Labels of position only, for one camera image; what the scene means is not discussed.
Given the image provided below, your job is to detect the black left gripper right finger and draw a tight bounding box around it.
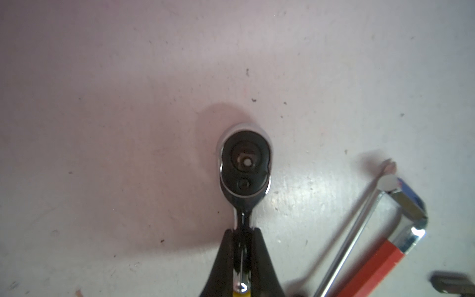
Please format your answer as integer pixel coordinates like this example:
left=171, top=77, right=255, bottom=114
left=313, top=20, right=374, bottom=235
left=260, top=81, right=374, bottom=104
left=251, top=228, right=285, bottom=297

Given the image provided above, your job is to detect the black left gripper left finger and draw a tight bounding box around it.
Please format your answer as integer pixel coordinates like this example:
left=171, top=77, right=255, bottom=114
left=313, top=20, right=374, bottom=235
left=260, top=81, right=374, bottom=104
left=200, top=229, right=234, bottom=297

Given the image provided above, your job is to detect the ratchet wrench yellow black handle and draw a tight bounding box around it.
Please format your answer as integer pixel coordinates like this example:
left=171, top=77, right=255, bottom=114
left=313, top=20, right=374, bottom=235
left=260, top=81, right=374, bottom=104
left=216, top=123, right=272, bottom=297

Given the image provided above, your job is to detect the red sleeved hex key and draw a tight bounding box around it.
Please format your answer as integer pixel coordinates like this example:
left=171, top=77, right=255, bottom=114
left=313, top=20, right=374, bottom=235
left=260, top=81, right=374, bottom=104
left=336, top=174, right=429, bottom=297

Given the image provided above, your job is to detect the black hex key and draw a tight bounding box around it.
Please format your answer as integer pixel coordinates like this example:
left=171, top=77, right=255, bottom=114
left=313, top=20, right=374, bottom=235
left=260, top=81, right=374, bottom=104
left=430, top=272, right=475, bottom=297

